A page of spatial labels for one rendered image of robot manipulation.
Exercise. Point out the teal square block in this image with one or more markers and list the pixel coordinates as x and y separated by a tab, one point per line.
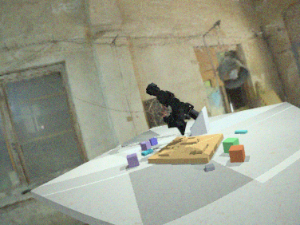
149	151

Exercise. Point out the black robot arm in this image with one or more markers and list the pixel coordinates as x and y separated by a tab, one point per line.
167	98

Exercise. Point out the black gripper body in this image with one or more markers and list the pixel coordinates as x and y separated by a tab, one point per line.
179	118

